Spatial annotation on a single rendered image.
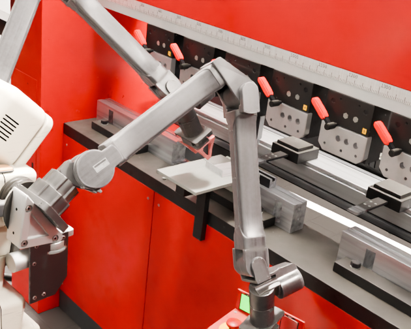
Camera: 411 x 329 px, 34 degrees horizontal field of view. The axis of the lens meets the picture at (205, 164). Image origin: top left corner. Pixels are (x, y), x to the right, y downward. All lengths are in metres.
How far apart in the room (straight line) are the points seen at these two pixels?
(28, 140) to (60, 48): 1.20
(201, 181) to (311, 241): 0.37
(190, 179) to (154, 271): 0.53
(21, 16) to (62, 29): 0.84
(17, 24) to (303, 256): 0.98
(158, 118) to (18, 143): 0.29
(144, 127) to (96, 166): 0.14
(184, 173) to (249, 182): 0.54
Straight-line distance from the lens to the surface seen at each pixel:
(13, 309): 1.60
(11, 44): 1.73
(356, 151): 1.77
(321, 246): 1.97
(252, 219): 1.48
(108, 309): 2.72
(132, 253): 2.46
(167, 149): 2.36
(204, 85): 1.45
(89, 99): 2.73
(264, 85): 1.90
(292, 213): 1.98
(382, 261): 1.82
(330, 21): 1.78
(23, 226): 1.32
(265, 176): 2.05
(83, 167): 1.33
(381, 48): 1.70
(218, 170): 2.00
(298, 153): 2.21
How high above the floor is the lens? 1.80
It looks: 23 degrees down
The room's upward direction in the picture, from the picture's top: 7 degrees clockwise
